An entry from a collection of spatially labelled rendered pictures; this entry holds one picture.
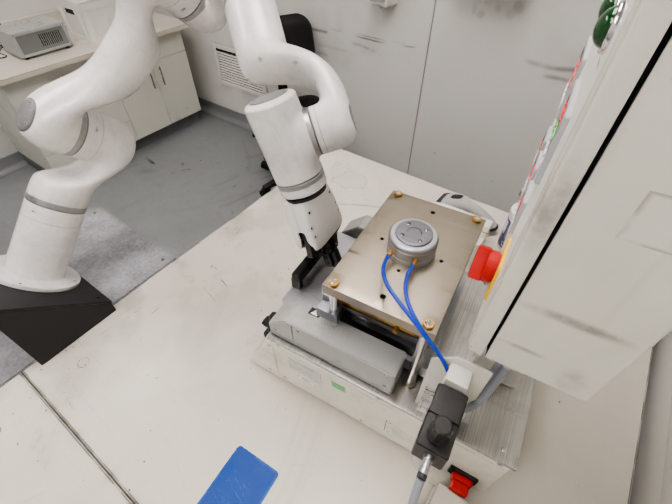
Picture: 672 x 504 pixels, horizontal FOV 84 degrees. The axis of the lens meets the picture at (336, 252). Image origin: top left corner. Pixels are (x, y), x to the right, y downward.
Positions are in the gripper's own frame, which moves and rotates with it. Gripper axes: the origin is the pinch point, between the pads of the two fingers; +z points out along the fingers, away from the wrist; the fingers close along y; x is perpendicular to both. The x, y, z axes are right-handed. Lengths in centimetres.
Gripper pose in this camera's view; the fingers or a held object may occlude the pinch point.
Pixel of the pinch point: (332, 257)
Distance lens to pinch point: 74.3
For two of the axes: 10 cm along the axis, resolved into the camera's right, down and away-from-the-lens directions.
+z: 3.0, 7.7, 5.7
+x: 8.2, 1.0, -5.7
